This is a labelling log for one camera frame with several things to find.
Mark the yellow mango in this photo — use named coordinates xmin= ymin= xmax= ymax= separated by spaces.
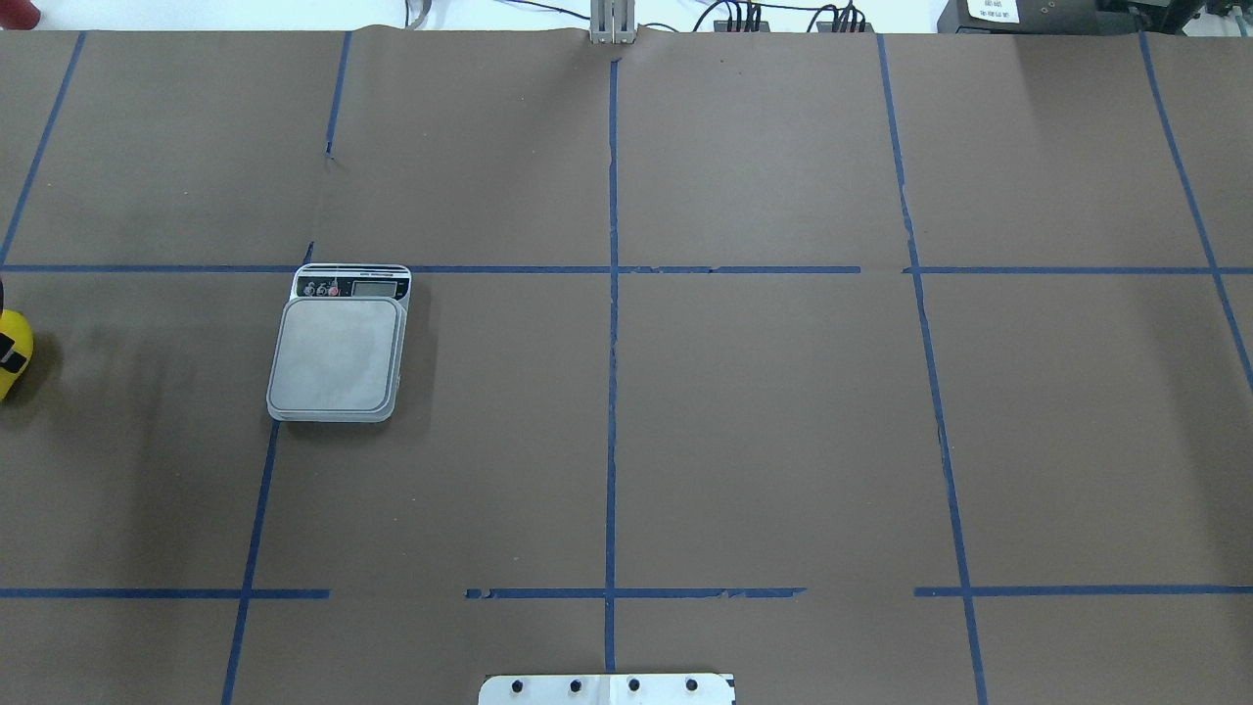
xmin=0 ymin=308 xmax=35 ymax=399

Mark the silver digital kitchen scale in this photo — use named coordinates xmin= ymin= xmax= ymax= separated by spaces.
xmin=264 ymin=262 xmax=412 ymax=425

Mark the red cylinder bottle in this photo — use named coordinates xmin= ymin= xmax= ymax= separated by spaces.
xmin=0 ymin=0 xmax=43 ymax=31

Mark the black computer box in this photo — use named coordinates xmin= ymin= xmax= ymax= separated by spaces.
xmin=936 ymin=1 xmax=1153 ymax=36

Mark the white pedestal column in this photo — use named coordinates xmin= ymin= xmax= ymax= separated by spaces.
xmin=477 ymin=672 xmax=737 ymax=704

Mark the aluminium frame post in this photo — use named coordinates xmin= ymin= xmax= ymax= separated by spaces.
xmin=589 ymin=0 xmax=638 ymax=45

